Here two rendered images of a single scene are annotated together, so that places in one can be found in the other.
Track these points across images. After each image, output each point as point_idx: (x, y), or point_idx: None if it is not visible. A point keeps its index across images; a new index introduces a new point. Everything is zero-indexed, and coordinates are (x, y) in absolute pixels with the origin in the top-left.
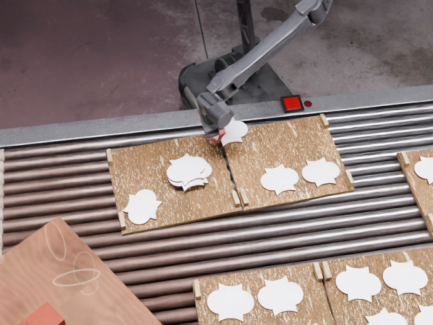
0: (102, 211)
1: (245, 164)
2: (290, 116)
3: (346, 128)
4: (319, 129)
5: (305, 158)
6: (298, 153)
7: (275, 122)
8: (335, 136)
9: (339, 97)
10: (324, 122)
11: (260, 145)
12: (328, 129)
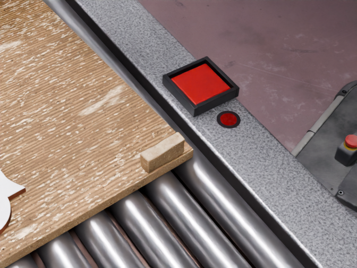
0: None
1: None
2: (162, 98)
3: (192, 232)
4: (135, 157)
5: (9, 151)
6: (19, 133)
7: (107, 64)
8: (139, 208)
9: (303, 183)
10: (151, 148)
11: (16, 56)
12: (159, 187)
